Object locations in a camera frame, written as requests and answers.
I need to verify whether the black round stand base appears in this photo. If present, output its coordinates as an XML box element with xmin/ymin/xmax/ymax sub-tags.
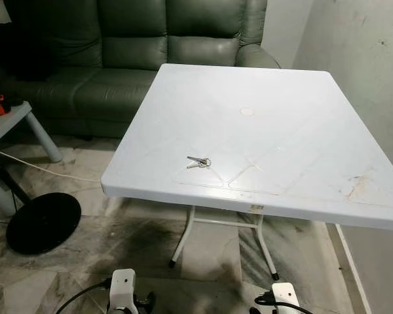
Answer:
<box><xmin>0</xmin><ymin>154</ymin><xmax>83</xmax><ymax>256</ymax></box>

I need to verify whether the white skirting board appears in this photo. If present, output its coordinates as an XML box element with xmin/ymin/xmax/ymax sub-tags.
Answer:
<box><xmin>333</xmin><ymin>222</ymin><xmax>374</xmax><ymax>314</ymax></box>

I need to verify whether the white plastic folding table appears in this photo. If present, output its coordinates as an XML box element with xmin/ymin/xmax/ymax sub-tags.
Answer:
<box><xmin>102</xmin><ymin>63</ymin><xmax>393</xmax><ymax>279</ymax></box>

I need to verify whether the small grey side table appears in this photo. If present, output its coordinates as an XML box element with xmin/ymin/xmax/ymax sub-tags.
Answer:
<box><xmin>0</xmin><ymin>100</ymin><xmax>64</xmax><ymax>218</ymax></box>

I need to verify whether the green leather sofa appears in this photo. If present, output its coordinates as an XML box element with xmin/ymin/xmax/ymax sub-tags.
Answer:
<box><xmin>0</xmin><ymin>0</ymin><xmax>281</xmax><ymax>139</ymax></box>

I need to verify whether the black bundle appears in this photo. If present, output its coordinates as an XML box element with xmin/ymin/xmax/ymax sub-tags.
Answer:
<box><xmin>0</xmin><ymin>23</ymin><xmax>53</xmax><ymax>82</ymax></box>

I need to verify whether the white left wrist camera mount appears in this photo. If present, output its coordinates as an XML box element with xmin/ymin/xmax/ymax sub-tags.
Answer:
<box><xmin>108</xmin><ymin>268</ymin><xmax>138</xmax><ymax>314</ymax></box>

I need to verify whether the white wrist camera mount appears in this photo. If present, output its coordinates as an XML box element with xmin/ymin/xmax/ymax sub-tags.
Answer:
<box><xmin>272</xmin><ymin>283</ymin><xmax>299</xmax><ymax>314</ymax></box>
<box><xmin>108</xmin><ymin>268</ymin><xmax>138</xmax><ymax>314</ymax></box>

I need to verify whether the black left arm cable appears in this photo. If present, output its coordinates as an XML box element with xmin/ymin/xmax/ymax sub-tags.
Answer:
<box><xmin>56</xmin><ymin>279</ymin><xmax>112</xmax><ymax>314</ymax></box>

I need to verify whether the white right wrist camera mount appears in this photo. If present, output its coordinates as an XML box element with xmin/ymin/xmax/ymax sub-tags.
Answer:
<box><xmin>272</xmin><ymin>283</ymin><xmax>299</xmax><ymax>314</ymax></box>

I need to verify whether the white floor cable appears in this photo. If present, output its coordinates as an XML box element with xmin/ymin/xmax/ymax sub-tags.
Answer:
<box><xmin>0</xmin><ymin>147</ymin><xmax>102</xmax><ymax>183</ymax></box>

